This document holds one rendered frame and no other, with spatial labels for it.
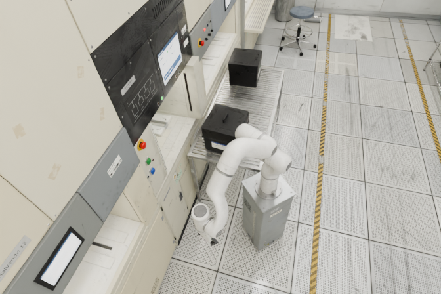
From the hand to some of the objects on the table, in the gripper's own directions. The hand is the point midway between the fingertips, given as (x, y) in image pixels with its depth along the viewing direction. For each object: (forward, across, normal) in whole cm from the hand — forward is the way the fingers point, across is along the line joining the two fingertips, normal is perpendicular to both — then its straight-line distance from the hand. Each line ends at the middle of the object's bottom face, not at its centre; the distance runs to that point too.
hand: (206, 237), depth 148 cm
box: (+26, -89, +151) cm, 178 cm away
